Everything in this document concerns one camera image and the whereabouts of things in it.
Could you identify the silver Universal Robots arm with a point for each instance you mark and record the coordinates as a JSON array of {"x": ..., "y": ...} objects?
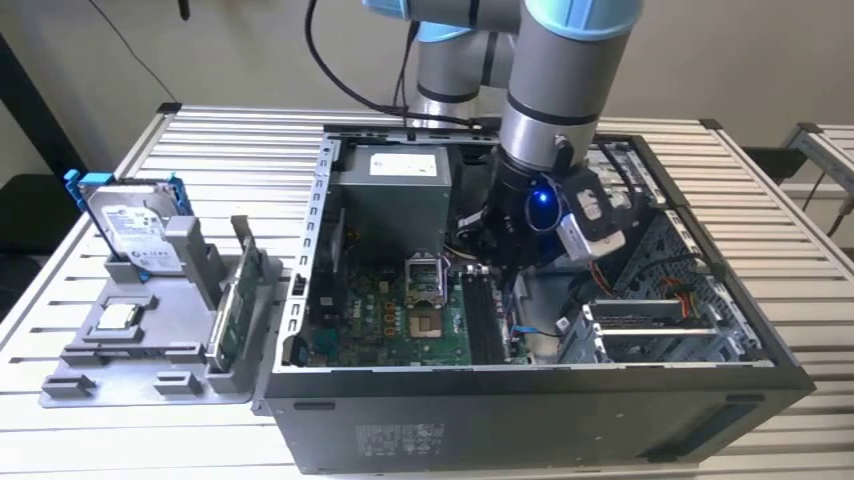
[{"x": 554, "y": 75}]

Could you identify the black RAM slot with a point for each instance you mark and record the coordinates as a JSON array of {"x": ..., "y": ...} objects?
[
  {"x": 488, "y": 320},
  {"x": 472, "y": 320}
]

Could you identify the grey power supply unit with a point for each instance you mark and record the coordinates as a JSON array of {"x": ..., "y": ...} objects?
[{"x": 393, "y": 210}]

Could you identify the CPU socket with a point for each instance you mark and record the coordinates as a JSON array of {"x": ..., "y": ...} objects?
[{"x": 427, "y": 325}]

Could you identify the green motherboard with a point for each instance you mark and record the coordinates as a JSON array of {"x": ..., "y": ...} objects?
[{"x": 373, "y": 300}]

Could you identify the grey metal disk bay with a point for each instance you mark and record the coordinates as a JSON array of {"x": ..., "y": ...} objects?
[{"x": 660, "y": 332}]

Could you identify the black open PC case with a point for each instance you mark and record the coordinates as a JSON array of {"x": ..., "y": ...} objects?
[{"x": 467, "y": 415}]

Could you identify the green graphics card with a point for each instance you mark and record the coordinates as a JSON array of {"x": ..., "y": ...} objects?
[{"x": 236, "y": 310}]

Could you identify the metal slat side table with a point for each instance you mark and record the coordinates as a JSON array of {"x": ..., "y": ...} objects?
[{"x": 827, "y": 150}]

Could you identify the grey parts rack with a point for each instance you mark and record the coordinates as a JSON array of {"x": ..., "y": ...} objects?
[{"x": 167, "y": 320}]

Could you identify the hard disk in blue carrier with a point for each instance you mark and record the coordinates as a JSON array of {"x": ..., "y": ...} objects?
[{"x": 127, "y": 225}]

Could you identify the silver CPU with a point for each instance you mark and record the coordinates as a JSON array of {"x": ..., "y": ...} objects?
[{"x": 116, "y": 318}]

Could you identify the black hanging tool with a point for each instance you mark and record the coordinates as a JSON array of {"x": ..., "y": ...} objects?
[{"x": 183, "y": 10}]

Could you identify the dark bulky object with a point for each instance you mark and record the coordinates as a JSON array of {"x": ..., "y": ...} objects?
[{"x": 33, "y": 215}]

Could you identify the black slanted pole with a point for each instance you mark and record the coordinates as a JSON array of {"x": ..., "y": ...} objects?
[{"x": 33, "y": 105}]

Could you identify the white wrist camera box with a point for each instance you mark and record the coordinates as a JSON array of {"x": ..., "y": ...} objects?
[{"x": 587, "y": 245}]

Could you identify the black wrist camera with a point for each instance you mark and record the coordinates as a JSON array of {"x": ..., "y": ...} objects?
[{"x": 590, "y": 195}]

